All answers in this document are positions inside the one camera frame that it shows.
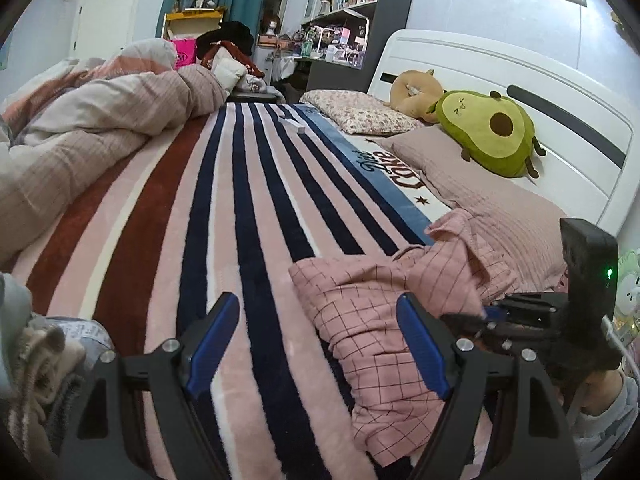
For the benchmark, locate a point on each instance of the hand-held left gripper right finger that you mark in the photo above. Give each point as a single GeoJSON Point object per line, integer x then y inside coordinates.
{"type": "Point", "coordinates": [422, 345]}

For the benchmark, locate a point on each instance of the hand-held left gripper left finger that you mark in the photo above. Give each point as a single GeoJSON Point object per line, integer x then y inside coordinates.
{"type": "Point", "coordinates": [210, 345]}

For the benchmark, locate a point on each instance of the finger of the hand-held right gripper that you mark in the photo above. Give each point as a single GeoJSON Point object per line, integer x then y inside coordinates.
{"type": "Point", "coordinates": [530, 306]}
{"type": "Point", "coordinates": [467, 324]}

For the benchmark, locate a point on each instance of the pink checked pants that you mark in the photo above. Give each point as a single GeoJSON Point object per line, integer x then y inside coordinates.
{"type": "Point", "coordinates": [360, 320]}

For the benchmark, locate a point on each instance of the cartoon printed cloth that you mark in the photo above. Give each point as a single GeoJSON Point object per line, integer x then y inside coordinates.
{"type": "Point", "coordinates": [630, 290]}

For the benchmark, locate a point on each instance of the pink pillow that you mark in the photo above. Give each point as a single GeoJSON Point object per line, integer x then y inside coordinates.
{"type": "Point", "coordinates": [490, 195]}

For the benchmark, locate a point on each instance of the striped plush blanket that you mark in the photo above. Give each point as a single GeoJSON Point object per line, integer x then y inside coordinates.
{"type": "Point", "coordinates": [200, 210]}

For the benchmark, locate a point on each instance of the green avocado plush toy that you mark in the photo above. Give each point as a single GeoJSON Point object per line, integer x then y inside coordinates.
{"type": "Point", "coordinates": [475, 125]}

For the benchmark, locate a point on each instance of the white remote control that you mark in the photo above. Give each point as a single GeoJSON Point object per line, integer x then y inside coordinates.
{"type": "Point", "coordinates": [295, 125]}

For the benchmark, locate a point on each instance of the floral pillow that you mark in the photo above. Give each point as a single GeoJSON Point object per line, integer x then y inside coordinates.
{"type": "Point", "coordinates": [360, 112]}

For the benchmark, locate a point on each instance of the orange dog plush toy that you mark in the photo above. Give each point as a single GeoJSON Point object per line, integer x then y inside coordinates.
{"type": "Point", "coordinates": [405, 92]}

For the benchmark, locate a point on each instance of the pink and grey quilt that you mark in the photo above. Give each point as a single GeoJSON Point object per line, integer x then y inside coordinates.
{"type": "Point", "coordinates": [100, 110]}

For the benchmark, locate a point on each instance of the white bed headboard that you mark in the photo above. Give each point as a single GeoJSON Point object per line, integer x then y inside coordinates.
{"type": "Point", "coordinates": [450, 55]}

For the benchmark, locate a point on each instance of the dark grey desk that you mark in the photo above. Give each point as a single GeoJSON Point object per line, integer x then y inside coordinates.
{"type": "Point", "coordinates": [325, 75]}

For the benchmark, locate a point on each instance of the pink shopping bag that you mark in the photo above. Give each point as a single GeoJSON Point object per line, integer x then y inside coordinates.
{"type": "Point", "coordinates": [183, 54]}

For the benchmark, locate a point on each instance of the dark clothes heap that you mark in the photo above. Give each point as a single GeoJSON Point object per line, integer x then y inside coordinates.
{"type": "Point", "coordinates": [225, 35]}

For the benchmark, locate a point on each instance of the dark grey bookshelf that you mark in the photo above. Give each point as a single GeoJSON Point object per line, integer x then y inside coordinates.
{"type": "Point", "coordinates": [395, 10]}

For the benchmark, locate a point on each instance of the mannequin head with wig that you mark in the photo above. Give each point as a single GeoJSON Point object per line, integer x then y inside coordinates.
{"type": "Point", "coordinates": [271, 24]}

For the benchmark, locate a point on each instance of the yellow shelf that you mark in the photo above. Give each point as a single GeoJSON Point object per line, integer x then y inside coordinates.
{"type": "Point", "coordinates": [195, 16]}

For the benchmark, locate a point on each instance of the white door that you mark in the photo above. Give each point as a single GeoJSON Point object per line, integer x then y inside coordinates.
{"type": "Point", "coordinates": [110, 10]}

